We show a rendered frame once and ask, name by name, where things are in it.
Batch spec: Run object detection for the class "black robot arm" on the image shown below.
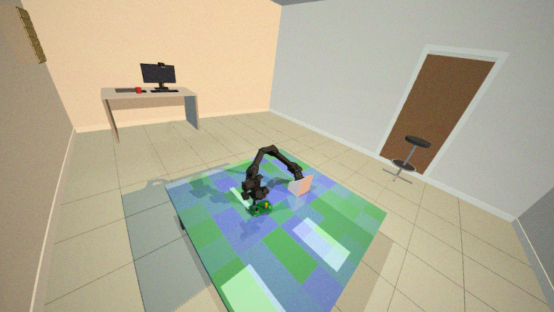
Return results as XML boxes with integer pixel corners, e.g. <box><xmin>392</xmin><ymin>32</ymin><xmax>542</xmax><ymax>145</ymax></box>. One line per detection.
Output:
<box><xmin>241</xmin><ymin>145</ymin><xmax>304</xmax><ymax>201</ymax></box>

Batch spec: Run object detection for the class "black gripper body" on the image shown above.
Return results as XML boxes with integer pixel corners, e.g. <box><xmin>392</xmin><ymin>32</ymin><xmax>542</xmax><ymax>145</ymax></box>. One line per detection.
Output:
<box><xmin>241</xmin><ymin>186</ymin><xmax>269</xmax><ymax>201</ymax></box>

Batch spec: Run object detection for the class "green circuit board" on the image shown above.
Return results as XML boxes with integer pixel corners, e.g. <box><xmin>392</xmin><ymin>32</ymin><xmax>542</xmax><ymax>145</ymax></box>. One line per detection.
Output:
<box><xmin>248</xmin><ymin>200</ymin><xmax>274</xmax><ymax>217</ymax></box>

